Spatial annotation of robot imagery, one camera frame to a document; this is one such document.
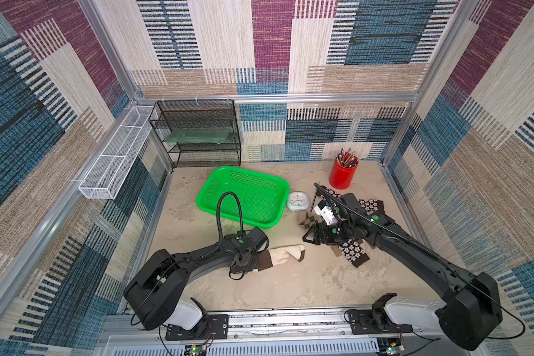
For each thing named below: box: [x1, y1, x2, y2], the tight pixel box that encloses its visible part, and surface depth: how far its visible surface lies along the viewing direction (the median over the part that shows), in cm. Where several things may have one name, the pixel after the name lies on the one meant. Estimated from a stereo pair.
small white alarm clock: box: [286, 191, 311, 212], surface depth 104 cm
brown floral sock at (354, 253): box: [338, 238, 371, 268], surface depth 90 cm
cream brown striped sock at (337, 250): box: [330, 244, 343, 257], surface depth 91 cm
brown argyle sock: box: [296, 209, 322, 230], surface depth 101 cm
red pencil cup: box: [328, 147, 360, 190], surface depth 107 cm
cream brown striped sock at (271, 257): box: [258, 244, 306, 272], surface depth 89 cm
